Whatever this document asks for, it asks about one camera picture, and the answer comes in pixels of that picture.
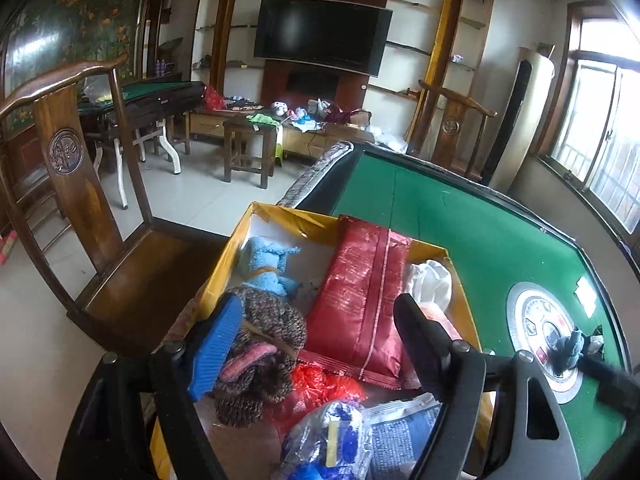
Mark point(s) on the blue wet wipes pack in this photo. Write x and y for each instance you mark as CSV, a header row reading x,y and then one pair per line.
x,y
395,440

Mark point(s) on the red plastic bag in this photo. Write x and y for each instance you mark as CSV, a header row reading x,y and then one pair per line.
x,y
320,385
214,99

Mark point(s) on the large floral wall painting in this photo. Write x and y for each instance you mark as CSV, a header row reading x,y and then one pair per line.
x,y
75,10

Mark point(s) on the white floor air conditioner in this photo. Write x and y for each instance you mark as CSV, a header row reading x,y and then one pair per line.
x,y
515,110

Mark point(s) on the yellow cardboard box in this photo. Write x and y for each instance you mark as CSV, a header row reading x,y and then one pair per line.
x,y
280,220

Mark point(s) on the window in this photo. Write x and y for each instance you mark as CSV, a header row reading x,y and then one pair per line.
x,y
600,125

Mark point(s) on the black flat television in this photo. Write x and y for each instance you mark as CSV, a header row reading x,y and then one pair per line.
x,y
320,35

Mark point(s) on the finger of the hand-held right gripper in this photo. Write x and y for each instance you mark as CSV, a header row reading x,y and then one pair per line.
x,y
602,372

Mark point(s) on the wooden stool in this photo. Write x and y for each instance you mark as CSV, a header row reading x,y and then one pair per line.
x,y
250,132

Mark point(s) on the white upright panel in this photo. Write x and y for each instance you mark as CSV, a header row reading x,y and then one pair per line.
x,y
542,90

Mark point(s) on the green cloth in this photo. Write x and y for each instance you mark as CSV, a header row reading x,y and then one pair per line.
x,y
262,119

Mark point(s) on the brown knitted hat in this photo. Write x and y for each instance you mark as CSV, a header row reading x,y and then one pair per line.
x,y
270,320

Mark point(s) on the round table centre panel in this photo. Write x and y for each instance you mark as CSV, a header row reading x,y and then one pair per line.
x,y
530,320

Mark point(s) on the dark folding game table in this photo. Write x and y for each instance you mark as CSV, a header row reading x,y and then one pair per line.
x,y
145,95

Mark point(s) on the grey blue sock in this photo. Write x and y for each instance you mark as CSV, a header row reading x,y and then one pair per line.
x,y
567,347

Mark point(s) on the wooden television cabinet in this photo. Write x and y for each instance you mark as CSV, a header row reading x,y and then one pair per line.
x,y
300,140

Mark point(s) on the wooden wall shelf unit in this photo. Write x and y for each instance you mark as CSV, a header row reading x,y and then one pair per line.
x,y
425,35

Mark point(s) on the clear bag of blue items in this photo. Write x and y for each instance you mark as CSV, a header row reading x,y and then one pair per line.
x,y
320,440

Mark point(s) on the wooden chair with round emblem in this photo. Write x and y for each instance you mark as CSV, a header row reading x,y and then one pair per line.
x,y
70,160
452,127

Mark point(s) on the white towel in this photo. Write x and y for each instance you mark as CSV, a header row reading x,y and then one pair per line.
x,y
430,280

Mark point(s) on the light blue fuzzy sock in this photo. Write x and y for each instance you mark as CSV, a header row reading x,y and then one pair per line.
x,y
265,260

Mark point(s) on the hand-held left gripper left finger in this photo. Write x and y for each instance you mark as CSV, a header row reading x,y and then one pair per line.
x,y
215,345

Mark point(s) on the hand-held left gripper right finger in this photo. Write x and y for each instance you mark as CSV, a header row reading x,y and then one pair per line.
x,y
420,345

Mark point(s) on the red foil bag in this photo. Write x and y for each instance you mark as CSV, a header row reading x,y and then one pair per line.
x,y
360,300

